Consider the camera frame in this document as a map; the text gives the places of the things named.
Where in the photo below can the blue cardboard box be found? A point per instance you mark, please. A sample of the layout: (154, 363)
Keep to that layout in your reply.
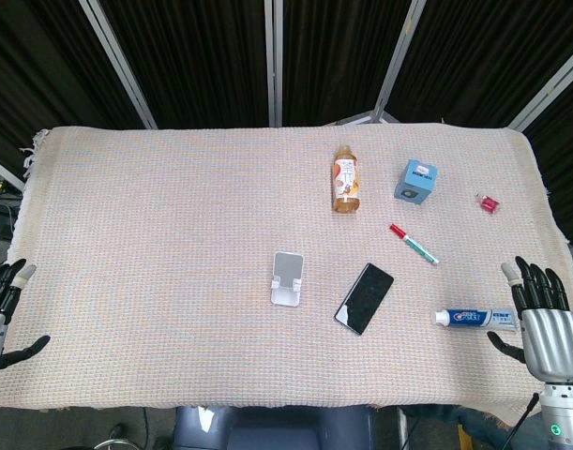
(415, 183)

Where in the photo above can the black shoe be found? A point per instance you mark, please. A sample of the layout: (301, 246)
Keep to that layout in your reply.
(118, 430)

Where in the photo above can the grey screen frame post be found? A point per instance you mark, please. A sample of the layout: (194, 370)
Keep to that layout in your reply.
(273, 61)
(548, 91)
(398, 61)
(122, 70)
(2, 171)

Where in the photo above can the blue white toothpaste tube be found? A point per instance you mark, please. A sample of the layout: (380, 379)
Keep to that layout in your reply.
(473, 319)

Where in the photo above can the small red packet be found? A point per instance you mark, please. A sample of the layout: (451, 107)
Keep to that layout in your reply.
(488, 203)

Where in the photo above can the orange drink bottle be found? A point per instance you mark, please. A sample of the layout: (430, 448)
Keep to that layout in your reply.
(346, 180)

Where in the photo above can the beige woven tablecloth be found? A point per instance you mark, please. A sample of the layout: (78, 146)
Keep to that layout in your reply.
(173, 262)

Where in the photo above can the red green white marker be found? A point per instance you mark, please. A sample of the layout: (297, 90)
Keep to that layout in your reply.
(413, 244)

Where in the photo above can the black smartphone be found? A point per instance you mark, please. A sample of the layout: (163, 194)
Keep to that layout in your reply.
(364, 299)

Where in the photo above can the white table leg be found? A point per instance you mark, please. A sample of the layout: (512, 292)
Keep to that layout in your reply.
(402, 429)

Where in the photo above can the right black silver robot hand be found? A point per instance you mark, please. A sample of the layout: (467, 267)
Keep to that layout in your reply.
(551, 342)

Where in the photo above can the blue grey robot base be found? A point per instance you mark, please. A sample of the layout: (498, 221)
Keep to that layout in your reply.
(276, 429)

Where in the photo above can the white phone stand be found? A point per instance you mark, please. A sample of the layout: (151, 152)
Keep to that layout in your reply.
(286, 281)

